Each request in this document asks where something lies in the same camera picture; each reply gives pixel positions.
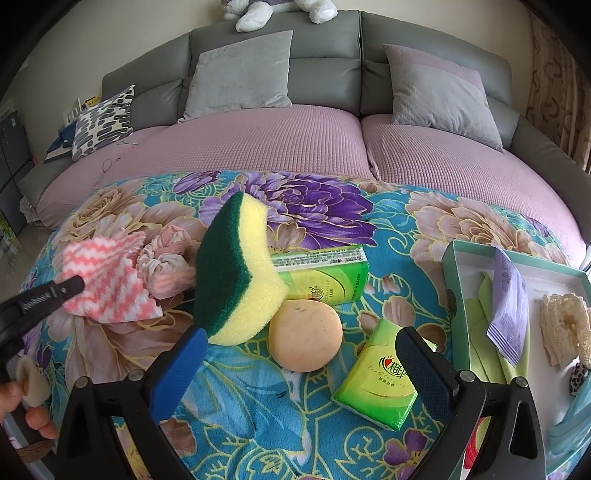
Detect lime green cloth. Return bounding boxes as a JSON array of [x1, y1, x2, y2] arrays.
[[466, 271, 532, 384]]

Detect black and white patterned cushion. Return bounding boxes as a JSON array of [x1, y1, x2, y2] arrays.
[[71, 84, 136, 162]]

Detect purple packet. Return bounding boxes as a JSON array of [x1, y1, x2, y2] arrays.
[[486, 247, 529, 367]]

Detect yellow and green sponge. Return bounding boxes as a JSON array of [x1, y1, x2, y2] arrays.
[[193, 191, 288, 347]]

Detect grey leather sofa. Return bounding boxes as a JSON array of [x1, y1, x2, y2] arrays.
[[21, 10, 591, 217]]

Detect beige patterned curtain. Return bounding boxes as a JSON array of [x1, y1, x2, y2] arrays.
[[526, 9, 591, 174]]

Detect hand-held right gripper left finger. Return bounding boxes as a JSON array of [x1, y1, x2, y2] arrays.
[[55, 325, 209, 480]]

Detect dark grey refrigerator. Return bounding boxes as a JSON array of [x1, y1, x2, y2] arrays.
[[0, 108, 33, 236]]

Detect person's left hand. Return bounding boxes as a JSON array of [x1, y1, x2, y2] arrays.
[[0, 382, 60, 440]]

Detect teal and white cardboard box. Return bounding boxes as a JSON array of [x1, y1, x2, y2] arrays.
[[441, 239, 591, 480]]

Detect cream lace cloth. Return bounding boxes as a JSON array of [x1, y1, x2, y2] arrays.
[[539, 292, 591, 370]]

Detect purple and grey cushion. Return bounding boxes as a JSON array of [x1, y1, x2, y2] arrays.
[[383, 44, 504, 153]]

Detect plain grey cushion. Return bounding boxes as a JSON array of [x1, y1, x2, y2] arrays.
[[179, 30, 294, 123]]

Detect pink fabric scrunchie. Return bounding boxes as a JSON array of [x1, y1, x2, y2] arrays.
[[136, 226, 199, 301]]

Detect green tissue pack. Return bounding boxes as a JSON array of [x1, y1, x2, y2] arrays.
[[331, 318, 437, 432], [270, 246, 371, 306]]

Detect grey and white plush dog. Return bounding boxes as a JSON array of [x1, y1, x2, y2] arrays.
[[221, 0, 338, 33]]

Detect floral printed blanket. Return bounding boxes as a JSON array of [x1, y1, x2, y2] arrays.
[[21, 170, 589, 480]]

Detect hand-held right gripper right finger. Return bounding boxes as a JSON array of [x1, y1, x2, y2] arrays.
[[396, 325, 546, 480]]

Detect leopard print scrunchie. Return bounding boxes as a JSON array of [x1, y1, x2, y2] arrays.
[[569, 362, 591, 398]]

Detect pink and white striped cloth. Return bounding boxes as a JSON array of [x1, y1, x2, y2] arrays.
[[60, 229, 163, 324]]

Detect round orange puff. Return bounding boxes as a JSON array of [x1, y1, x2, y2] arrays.
[[268, 298, 343, 374]]

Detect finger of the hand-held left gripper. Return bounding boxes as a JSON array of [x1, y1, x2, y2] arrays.
[[0, 275, 86, 334]]

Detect blue cloth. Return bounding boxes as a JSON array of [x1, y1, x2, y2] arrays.
[[44, 124, 77, 162]]

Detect pink sofa cover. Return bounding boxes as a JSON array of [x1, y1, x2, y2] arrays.
[[37, 104, 585, 266]]

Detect blue face mask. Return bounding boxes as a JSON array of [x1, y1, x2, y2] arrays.
[[549, 392, 591, 457]]

